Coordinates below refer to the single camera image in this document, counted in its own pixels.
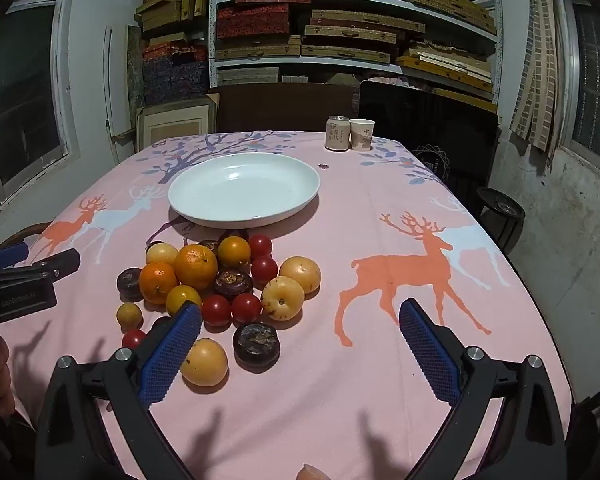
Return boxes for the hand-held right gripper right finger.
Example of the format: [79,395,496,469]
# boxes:
[398,298,567,480]

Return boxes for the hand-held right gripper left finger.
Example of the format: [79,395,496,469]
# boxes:
[34,301,203,480]

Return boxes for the brown wooden board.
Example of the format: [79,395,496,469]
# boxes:
[207,82,361,133]

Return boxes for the large orange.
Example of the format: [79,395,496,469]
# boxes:
[174,243,219,291]

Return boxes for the framed picture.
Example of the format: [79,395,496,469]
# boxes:
[136,97,220,153]

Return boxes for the hanging beige tile sheets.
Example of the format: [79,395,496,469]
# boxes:
[510,0,563,153]

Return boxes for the small tan longan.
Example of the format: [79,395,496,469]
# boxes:
[116,302,143,330]

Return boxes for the pile of patterned boxes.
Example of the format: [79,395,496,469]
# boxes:
[135,0,212,106]

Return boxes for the medium orange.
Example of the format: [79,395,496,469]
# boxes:
[139,262,179,305]
[216,236,252,269]

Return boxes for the beige drink can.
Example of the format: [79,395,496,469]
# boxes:
[325,115,351,152]

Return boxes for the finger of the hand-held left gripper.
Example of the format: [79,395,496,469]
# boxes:
[9,248,81,284]
[0,241,29,273]

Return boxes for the white round plate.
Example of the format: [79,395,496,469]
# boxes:
[168,152,322,228]

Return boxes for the wooden chair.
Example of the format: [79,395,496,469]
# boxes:
[5,222,53,251]

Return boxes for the pink deer print tablecloth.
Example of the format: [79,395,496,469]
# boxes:
[0,131,573,480]

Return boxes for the white paper cup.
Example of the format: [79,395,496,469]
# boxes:
[349,118,376,151]

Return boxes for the white metal shelf rack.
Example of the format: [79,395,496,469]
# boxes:
[209,0,503,101]

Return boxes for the window with white frame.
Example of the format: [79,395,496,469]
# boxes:
[0,0,81,206]

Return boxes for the black round stand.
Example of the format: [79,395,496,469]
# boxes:
[475,186,526,253]

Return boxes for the white leaning board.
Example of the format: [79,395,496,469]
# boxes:
[102,25,141,166]

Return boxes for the window with wire mesh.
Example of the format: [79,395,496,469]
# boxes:
[555,0,600,181]

